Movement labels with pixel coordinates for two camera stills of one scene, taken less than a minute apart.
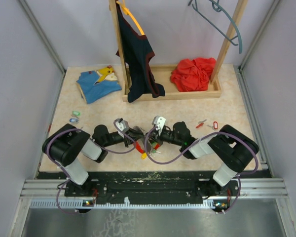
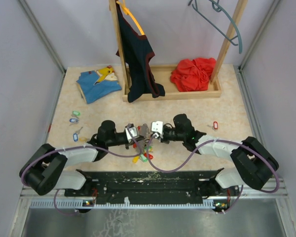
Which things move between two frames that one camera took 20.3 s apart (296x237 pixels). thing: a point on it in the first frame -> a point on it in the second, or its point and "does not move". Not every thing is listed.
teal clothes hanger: (217, 7) does not move
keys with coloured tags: (155, 146) -> (144, 153)
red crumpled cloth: (193, 75) does not move
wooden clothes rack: (163, 72) does not move
